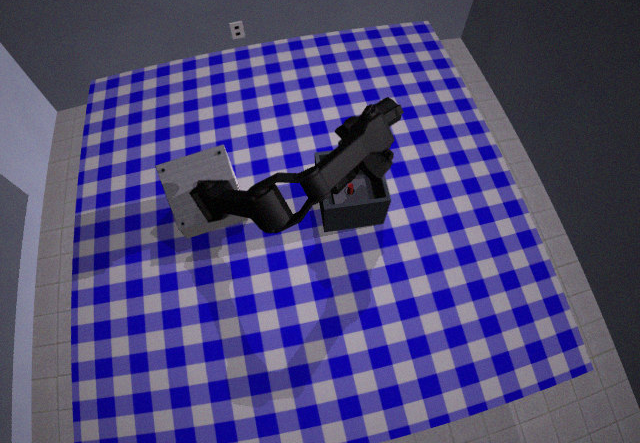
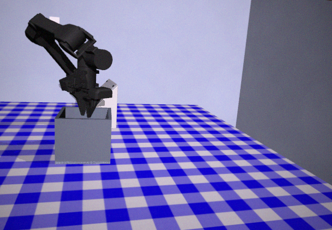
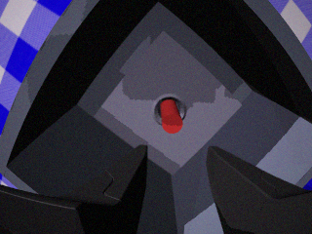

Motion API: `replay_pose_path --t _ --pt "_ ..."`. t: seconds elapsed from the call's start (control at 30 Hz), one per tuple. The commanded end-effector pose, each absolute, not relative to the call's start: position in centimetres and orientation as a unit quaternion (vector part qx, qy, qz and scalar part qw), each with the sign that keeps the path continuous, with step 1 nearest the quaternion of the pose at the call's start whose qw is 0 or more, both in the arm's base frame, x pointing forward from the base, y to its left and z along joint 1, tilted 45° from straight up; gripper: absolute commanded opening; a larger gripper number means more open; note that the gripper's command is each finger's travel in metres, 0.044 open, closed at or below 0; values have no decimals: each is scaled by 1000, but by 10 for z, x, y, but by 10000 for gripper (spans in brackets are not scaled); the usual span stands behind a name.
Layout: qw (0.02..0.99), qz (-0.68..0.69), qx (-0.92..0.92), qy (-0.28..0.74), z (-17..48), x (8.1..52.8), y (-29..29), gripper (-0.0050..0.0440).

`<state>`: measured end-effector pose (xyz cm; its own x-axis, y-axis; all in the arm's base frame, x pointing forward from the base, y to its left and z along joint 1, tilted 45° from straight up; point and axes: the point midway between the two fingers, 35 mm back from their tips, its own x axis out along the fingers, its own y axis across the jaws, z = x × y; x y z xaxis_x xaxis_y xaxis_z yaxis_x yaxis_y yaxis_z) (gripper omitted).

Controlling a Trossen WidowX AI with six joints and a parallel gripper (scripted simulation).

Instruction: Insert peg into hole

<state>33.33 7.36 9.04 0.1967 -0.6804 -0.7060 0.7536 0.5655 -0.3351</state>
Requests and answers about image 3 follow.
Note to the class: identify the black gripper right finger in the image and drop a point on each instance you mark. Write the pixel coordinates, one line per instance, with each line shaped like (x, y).
(252, 201)

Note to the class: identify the grey open box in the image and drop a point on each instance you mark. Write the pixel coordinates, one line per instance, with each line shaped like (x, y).
(51, 142)

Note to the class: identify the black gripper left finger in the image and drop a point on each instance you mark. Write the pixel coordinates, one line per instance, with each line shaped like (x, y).
(110, 203)

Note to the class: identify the red peg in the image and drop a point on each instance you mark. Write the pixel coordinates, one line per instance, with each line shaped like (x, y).
(171, 120)

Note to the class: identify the grey square plate with hole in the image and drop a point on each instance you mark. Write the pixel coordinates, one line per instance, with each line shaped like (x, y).
(167, 71)

